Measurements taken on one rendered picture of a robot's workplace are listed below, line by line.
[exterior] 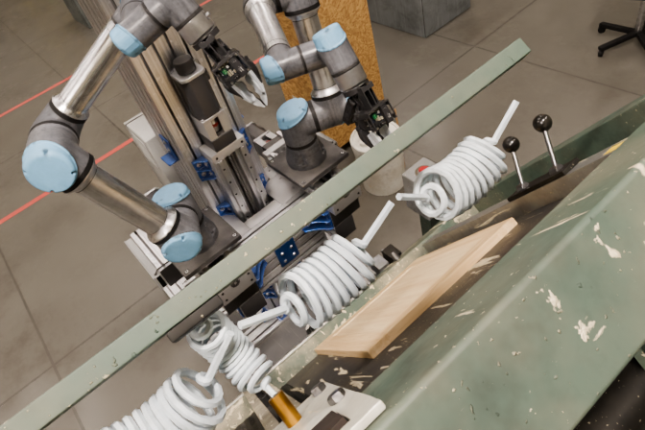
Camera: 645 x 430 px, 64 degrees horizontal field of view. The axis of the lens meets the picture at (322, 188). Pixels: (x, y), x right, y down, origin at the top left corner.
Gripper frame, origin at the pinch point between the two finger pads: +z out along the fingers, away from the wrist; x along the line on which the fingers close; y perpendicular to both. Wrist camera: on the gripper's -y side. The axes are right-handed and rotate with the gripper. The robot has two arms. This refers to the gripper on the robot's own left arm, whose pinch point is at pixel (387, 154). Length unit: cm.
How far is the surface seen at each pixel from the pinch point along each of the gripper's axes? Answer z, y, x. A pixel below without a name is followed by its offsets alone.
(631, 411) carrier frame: 88, 31, 10
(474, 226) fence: 27.4, 10.2, 6.9
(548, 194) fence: 14.4, 39.1, 7.0
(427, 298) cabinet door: 18.3, 31.4, -24.7
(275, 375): 40, -21, -54
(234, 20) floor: -71, -425, 148
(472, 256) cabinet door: 18.5, 31.4, -11.0
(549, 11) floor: 55, -188, 295
